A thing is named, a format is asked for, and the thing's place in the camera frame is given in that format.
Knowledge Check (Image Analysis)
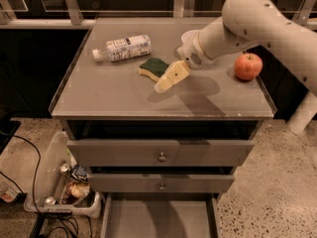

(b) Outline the bottom grey open drawer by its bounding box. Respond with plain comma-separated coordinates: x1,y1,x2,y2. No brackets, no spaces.
100,193,223,238

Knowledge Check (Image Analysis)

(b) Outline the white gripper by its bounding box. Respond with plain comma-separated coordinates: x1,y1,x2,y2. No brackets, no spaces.
155,34,214,93

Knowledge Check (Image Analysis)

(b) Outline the top grey drawer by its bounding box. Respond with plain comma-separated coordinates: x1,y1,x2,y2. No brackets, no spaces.
67,140,254,167

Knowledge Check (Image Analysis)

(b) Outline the green yellow sponge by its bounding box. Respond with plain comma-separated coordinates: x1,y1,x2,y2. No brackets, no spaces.
138,58,168,82

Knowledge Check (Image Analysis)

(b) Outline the crumpled snack wrapper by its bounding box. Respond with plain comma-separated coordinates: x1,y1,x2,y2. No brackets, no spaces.
62,182,90,204

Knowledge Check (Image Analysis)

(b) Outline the blue patterned snack bag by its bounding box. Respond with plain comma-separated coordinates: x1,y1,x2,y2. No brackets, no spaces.
70,165,88,182

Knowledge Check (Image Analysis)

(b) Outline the silver can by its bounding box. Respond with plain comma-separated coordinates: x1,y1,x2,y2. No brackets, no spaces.
59,163,71,176
45,196,57,205

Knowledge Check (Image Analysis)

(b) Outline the metal window railing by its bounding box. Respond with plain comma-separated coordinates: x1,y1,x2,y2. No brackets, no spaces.
0,0,317,31

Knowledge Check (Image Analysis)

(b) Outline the black cable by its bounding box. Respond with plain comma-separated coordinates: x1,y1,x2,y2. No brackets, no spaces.
0,130,94,238

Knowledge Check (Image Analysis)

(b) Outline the white ceramic bowl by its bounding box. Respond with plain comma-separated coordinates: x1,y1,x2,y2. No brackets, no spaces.
181,30,199,44

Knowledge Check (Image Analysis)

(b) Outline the middle grey drawer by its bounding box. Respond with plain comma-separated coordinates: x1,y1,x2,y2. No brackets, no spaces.
88,174,234,193

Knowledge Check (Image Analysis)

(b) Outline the small bottle on floor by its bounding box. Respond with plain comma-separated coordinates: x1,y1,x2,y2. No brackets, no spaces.
0,181,18,203

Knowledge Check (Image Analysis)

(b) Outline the silver can lower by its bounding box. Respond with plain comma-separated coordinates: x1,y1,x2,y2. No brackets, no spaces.
45,196,57,205

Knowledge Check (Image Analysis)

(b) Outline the grey drawer cabinet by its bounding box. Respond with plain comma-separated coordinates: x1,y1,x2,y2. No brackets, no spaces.
49,16,277,238

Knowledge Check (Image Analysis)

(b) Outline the red apple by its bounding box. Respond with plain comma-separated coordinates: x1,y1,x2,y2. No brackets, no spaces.
234,53,263,81

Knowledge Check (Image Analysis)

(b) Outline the clear plastic bin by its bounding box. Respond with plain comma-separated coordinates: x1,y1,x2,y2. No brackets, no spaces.
24,132,101,218

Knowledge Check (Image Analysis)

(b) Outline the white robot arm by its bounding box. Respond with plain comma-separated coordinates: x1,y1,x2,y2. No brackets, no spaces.
155,0,317,94

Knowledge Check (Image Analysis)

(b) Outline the clear plastic water bottle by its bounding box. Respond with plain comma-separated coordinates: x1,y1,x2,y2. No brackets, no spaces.
92,35,152,62

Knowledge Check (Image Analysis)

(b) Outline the silver can upper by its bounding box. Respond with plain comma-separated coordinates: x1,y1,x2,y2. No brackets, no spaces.
59,163,71,176

